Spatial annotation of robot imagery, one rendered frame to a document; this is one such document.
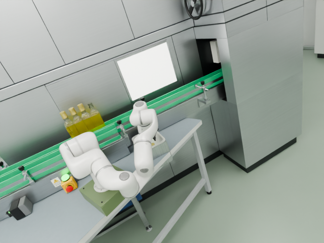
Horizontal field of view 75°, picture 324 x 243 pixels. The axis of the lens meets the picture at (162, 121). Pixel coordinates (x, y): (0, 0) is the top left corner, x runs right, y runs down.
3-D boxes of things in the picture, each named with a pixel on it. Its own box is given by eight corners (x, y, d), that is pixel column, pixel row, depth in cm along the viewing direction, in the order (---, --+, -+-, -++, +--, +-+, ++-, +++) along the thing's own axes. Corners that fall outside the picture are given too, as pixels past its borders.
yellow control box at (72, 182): (77, 182, 134) (72, 173, 131) (78, 188, 128) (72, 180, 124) (66, 187, 132) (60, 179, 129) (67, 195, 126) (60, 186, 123)
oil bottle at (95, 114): (109, 133, 151) (96, 107, 141) (110, 136, 146) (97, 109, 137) (101, 136, 150) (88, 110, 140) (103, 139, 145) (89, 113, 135)
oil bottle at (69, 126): (86, 143, 147) (71, 117, 138) (87, 147, 143) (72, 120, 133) (78, 147, 146) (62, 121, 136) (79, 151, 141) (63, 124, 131)
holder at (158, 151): (154, 134, 157) (150, 126, 153) (169, 151, 133) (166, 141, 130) (133, 144, 153) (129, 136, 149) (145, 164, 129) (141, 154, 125)
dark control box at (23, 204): (33, 204, 127) (25, 195, 124) (32, 213, 121) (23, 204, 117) (19, 211, 125) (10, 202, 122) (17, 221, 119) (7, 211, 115)
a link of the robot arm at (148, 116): (136, 152, 103) (134, 118, 116) (161, 147, 103) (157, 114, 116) (131, 142, 97) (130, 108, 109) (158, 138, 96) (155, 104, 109)
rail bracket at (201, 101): (202, 104, 168) (196, 77, 158) (215, 110, 154) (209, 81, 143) (197, 106, 167) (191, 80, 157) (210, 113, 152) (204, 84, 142)
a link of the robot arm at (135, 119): (146, 115, 105) (128, 119, 105) (150, 130, 112) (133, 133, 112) (145, 98, 116) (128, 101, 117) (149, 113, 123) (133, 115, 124)
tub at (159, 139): (156, 136, 152) (153, 126, 148) (170, 150, 133) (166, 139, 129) (135, 147, 148) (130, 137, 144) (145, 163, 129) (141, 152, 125)
